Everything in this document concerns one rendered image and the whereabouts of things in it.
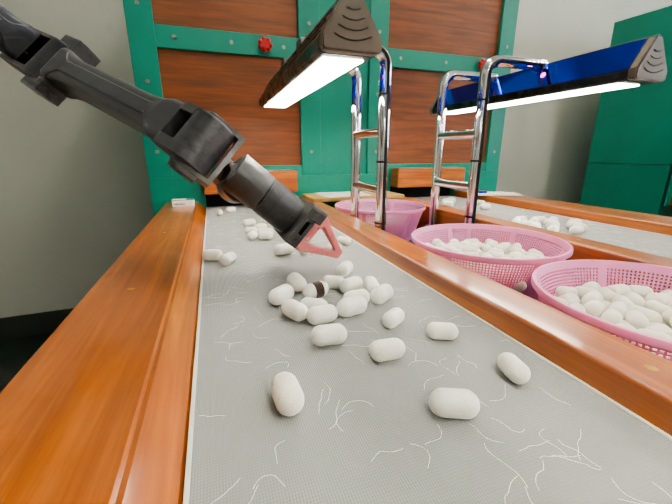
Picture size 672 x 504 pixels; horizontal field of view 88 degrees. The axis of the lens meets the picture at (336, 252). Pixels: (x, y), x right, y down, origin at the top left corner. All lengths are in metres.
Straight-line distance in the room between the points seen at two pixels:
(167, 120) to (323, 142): 0.85
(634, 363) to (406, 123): 1.21
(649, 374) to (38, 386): 0.43
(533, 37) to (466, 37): 1.75
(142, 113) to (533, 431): 0.54
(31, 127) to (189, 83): 1.10
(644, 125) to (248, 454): 3.16
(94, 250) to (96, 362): 1.90
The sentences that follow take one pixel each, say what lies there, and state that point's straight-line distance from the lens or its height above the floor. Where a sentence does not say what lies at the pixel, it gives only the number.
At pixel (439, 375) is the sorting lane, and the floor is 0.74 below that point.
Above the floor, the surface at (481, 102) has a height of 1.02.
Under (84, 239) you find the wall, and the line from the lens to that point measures 2.22.
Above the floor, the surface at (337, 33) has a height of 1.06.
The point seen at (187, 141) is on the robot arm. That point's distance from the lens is 0.47.
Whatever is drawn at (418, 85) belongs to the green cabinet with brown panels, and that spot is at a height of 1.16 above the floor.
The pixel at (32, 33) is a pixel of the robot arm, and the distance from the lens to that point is 0.86.
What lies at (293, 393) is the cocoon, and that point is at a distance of 0.26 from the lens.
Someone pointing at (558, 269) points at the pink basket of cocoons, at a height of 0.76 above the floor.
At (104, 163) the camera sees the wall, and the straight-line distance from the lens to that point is 2.15.
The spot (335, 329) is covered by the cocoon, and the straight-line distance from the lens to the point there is 0.34.
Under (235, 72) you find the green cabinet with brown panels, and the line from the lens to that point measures 1.27.
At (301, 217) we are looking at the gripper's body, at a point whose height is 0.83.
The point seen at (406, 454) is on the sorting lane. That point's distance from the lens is 0.25.
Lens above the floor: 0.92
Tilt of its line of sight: 16 degrees down
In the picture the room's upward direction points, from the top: straight up
